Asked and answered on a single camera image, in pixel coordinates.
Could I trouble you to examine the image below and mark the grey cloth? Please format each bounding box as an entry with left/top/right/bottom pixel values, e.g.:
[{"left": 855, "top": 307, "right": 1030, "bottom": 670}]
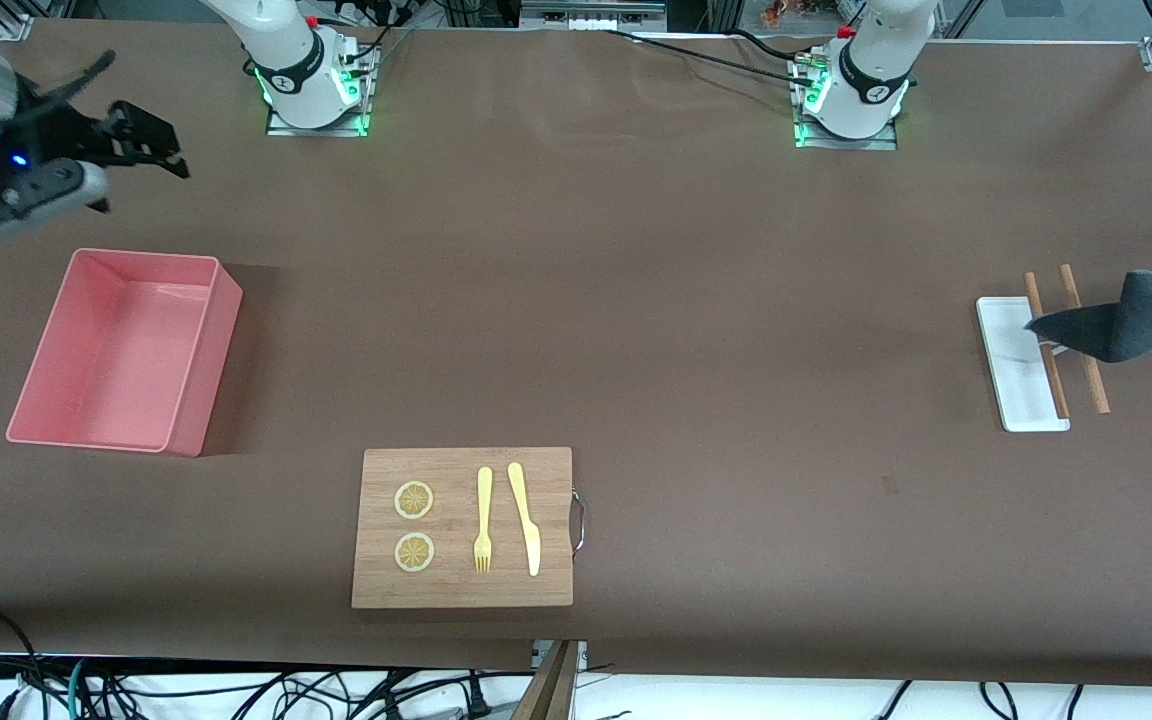
[{"left": 1024, "top": 270, "right": 1152, "bottom": 364}]

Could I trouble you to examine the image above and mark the pink plastic bin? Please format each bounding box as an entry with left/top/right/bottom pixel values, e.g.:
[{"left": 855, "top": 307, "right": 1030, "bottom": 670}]
[{"left": 6, "top": 248, "right": 244, "bottom": 458}]

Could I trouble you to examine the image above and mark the white rectangular tray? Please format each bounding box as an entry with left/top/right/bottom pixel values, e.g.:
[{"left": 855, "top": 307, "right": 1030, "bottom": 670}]
[{"left": 976, "top": 296, "right": 1072, "bottom": 433}]

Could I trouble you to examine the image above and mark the silver metal box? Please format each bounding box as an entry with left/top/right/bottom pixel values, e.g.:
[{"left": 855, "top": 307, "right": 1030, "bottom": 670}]
[{"left": 519, "top": 0, "right": 669, "bottom": 31}]

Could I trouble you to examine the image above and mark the brown table cover sheet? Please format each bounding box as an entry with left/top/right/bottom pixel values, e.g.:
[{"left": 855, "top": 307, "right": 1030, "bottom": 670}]
[{"left": 0, "top": 18, "right": 1152, "bottom": 689}]

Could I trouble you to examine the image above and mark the yellow plastic fork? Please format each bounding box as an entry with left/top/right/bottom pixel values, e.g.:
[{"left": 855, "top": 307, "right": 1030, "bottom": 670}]
[{"left": 473, "top": 466, "right": 494, "bottom": 574}]

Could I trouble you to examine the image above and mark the wooden cutting board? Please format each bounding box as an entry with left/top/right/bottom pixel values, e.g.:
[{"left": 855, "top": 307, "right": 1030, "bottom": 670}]
[{"left": 351, "top": 447, "right": 574, "bottom": 609}]

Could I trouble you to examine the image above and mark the yellow plastic knife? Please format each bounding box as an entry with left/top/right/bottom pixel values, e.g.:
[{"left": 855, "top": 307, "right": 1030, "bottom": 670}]
[{"left": 507, "top": 461, "right": 542, "bottom": 578}]

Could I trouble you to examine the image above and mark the wooden plank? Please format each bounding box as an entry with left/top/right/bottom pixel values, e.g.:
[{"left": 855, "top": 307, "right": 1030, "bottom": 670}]
[{"left": 509, "top": 640, "right": 582, "bottom": 720}]

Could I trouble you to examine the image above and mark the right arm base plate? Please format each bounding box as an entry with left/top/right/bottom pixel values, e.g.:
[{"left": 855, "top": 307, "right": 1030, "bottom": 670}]
[{"left": 266, "top": 105, "right": 372, "bottom": 138}]

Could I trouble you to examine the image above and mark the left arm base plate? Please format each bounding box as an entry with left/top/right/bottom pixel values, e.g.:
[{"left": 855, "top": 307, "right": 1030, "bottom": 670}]
[{"left": 794, "top": 120, "right": 899, "bottom": 151}]

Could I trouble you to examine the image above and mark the long black table cable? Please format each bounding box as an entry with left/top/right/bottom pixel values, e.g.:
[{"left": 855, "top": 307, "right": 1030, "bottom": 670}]
[{"left": 576, "top": 27, "right": 817, "bottom": 89}]

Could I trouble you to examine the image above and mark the small metal bracket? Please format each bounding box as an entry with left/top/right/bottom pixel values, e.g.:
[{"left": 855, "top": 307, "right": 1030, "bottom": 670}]
[{"left": 531, "top": 640, "right": 589, "bottom": 673}]

